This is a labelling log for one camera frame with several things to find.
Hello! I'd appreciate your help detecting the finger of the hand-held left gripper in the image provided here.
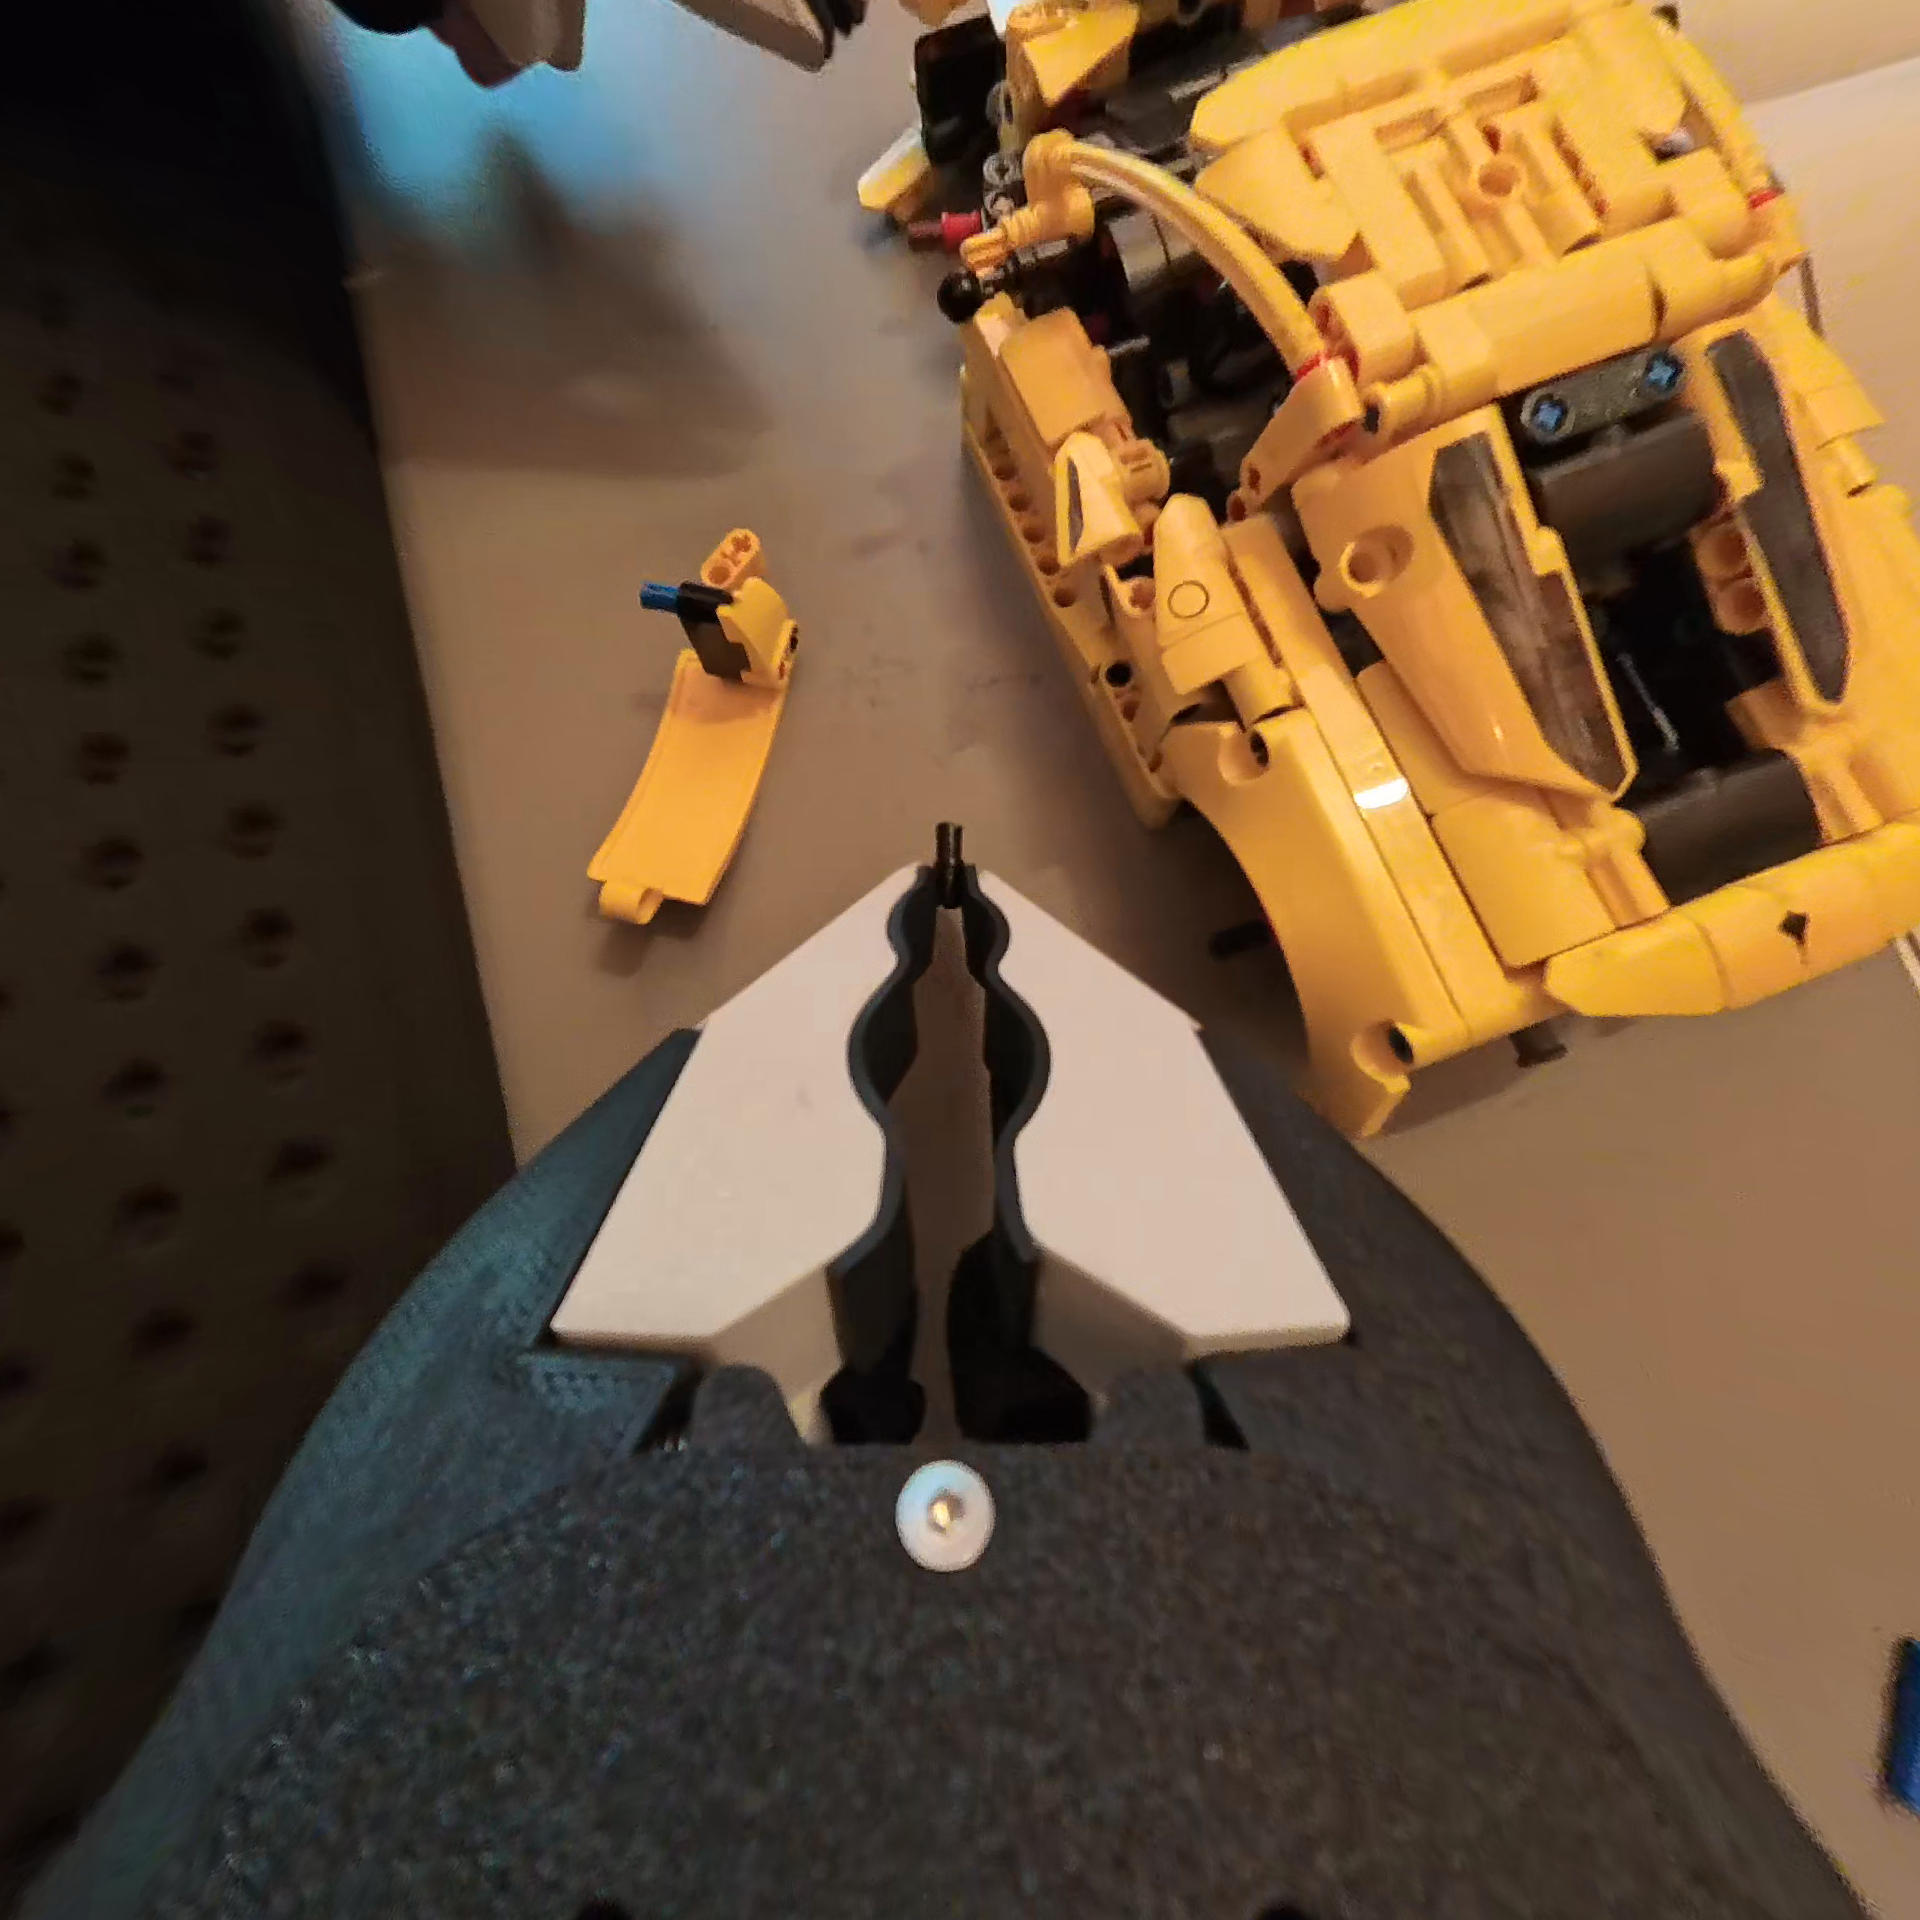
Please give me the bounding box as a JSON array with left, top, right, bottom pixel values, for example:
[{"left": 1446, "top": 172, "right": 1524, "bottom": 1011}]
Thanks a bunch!
[{"left": 674, "top": 0, "right": 870, "bottom": 75}]

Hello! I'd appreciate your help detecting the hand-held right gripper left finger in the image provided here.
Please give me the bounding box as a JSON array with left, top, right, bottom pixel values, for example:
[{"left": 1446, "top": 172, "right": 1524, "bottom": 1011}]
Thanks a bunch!
[{"left": 550, "top": 865, "right": 943, "bottom": 1445}]

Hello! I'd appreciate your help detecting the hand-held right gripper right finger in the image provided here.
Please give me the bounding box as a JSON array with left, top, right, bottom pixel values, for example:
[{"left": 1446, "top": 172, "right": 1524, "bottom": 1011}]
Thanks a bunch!
[{"left": 973, "top": 868, "right": 1351, "bottom": 1418}]

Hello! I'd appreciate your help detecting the yellow toy brick panel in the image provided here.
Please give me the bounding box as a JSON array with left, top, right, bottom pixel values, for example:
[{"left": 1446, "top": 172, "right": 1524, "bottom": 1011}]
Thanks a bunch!
[{"left": 586, "top": 648, "right": 797, "bottom": 927}]

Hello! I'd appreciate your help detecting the yellow toy brick car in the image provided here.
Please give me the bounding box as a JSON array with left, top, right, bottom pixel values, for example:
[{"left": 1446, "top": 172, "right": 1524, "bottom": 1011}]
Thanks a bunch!
[{"left": 859, "top": 0, "right": 1920, "bottom": 1138}]

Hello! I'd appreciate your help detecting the grey desk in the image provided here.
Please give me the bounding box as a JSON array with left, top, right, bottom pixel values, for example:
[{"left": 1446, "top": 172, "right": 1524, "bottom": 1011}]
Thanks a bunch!
[{"left": 291, "top": 0, "right": 1920, "bottom": 1920}]

